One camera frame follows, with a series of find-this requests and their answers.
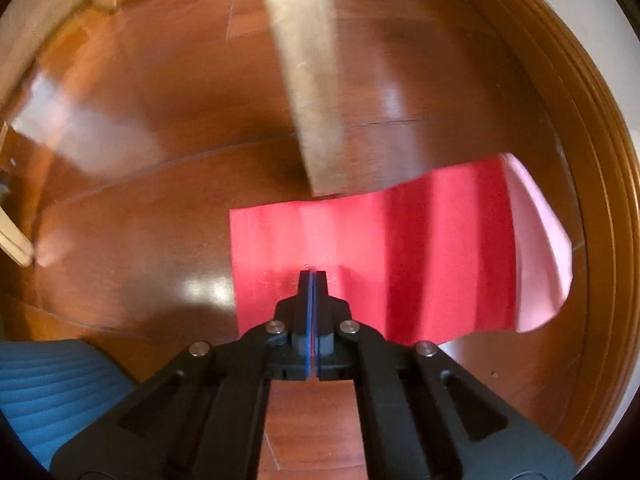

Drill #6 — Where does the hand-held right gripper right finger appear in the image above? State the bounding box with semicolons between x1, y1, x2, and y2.
313;271;576;480

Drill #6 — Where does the red paper sheet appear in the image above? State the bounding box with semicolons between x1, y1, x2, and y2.
229;152;573;347

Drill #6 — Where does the brown wooden baseboard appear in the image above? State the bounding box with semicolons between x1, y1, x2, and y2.
440;0;640;471

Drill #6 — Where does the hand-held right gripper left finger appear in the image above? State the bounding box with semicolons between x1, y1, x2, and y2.
50;271;312;480

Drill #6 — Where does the blue wastebasket with cream rim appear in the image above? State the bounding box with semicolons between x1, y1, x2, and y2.
0;339;137;468

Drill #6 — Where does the light wooden furniture frame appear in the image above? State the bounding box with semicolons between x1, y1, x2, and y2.
0;122;36;267

